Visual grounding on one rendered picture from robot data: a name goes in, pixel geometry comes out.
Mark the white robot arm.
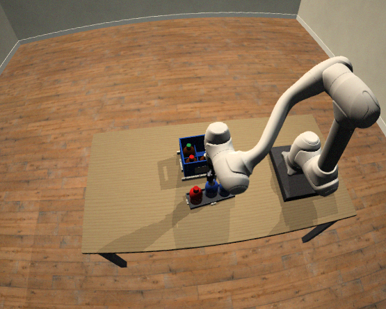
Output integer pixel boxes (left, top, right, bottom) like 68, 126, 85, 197
204, 56, 380, 197

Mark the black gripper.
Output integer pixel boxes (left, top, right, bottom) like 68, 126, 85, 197
206, 162, 217, 186

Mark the brown bottle with red cap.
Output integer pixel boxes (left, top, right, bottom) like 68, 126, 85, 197
186, 155, 197, 163

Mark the blue bottle with grey label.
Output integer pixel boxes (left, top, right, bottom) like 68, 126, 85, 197
218, 184, 230, 197

